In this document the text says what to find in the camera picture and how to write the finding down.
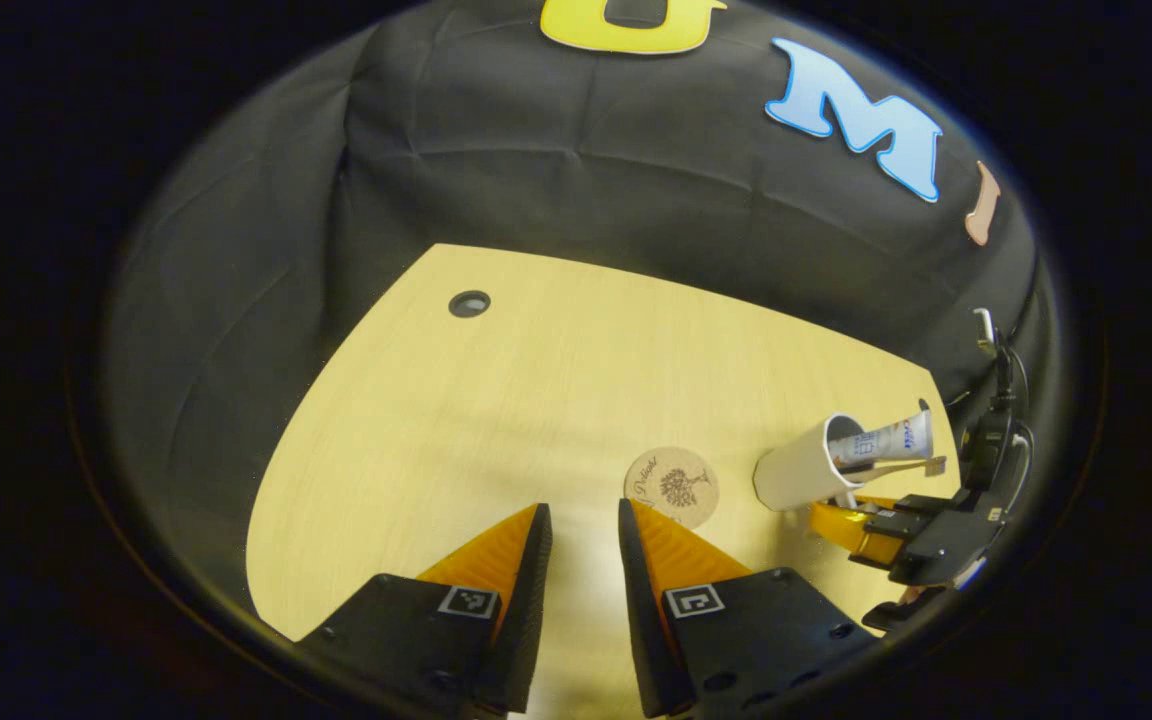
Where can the wooden toothbrush with white head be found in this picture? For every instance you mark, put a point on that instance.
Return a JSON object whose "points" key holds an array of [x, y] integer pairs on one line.
{"points": [[906, 465]]}

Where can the round cork coaster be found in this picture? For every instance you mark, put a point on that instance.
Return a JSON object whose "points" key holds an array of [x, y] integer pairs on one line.
{"points": [[676, 480]]}

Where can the light wooden desktop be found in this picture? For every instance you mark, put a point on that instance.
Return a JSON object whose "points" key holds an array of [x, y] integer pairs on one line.
{"points": [[496, 400]]}

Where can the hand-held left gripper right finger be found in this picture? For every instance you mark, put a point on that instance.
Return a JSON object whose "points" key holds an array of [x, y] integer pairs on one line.
{"points": [[641, 620]]}

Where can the white toothpaste tube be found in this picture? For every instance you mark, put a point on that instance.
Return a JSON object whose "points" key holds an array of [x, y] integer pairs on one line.
{"points": [[886, 440]]}

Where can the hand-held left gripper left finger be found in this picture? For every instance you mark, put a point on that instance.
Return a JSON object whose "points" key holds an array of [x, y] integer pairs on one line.
{"points": [[526, 610]]}

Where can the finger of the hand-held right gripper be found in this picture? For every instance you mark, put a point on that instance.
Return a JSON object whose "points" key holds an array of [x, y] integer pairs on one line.
{"points": [[911, 512], [846, 525]]}

